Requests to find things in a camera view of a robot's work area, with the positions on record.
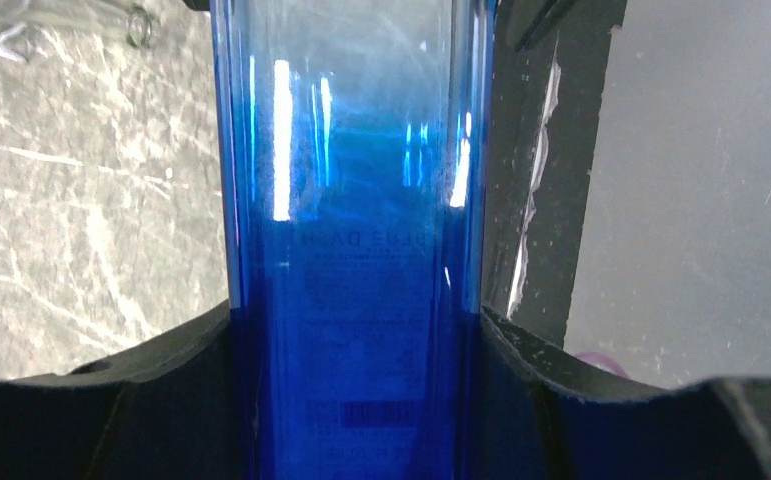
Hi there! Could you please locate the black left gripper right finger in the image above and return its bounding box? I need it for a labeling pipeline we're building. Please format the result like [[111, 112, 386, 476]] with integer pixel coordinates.
[[474, 308, 771, 479]]

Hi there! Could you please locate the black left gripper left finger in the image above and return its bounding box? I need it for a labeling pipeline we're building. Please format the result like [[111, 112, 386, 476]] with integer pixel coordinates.
[[0, 304, 249, 479]]

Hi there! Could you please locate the tall blue square bottle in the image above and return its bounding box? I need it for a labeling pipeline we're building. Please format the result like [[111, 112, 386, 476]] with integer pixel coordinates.
[[209, 1, 495, 479]]

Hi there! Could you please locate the clear glass wine bottle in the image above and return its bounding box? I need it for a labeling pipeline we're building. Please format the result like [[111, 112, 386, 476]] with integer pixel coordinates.
[[0, 1, 159, 63]]

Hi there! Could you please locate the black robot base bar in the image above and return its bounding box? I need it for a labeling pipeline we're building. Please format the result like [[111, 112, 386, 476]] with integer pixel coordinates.
[[482, 1, 627, 346]]

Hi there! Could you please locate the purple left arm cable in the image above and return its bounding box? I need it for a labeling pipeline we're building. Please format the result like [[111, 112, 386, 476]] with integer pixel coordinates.
[[573, 351, 630, 380]]

